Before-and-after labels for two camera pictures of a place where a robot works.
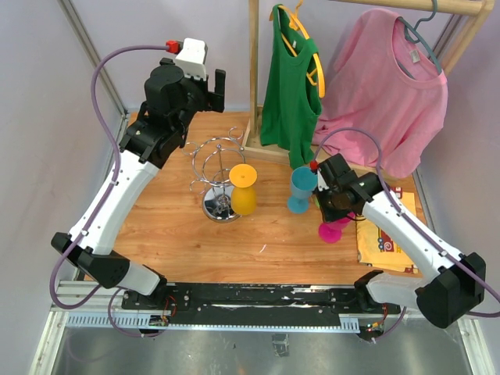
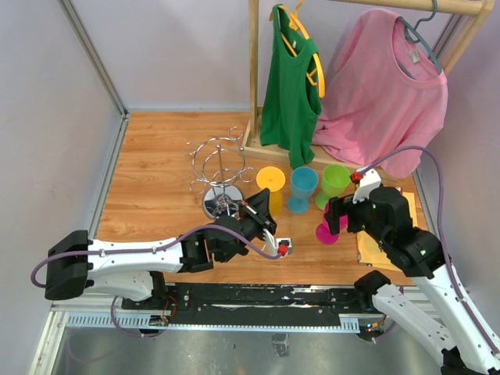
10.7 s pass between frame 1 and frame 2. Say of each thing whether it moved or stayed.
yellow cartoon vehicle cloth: stayed
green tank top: stayed
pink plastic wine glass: stayed
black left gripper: moved
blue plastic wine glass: stayed
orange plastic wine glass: moved
